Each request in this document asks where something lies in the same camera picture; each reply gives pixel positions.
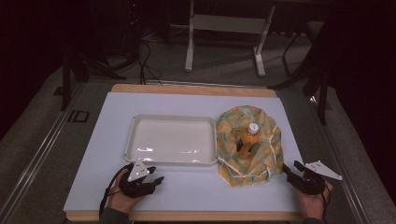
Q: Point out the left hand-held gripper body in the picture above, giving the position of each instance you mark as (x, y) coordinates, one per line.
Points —
(138, 171)

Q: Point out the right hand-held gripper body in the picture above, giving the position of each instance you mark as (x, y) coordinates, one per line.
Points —
(311, 183)

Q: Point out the person's right hand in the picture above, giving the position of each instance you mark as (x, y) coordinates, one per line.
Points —
(314, 205)

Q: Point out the person's left hand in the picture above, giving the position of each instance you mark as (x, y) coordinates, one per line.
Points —
(120, 200)

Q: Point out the white plastic tray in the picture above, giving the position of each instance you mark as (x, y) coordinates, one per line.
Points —
(172, 140)

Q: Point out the orange juice bottle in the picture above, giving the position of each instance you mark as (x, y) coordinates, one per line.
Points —
(247, 141)

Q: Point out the black metal stand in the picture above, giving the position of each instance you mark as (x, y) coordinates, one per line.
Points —
(66, 84)
(322, 93)

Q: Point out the metal floor rail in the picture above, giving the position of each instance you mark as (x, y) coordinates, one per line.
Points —
(37, 155)
(339, 165)

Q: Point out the white metal table frame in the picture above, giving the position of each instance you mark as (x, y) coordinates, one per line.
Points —
(229, 24)

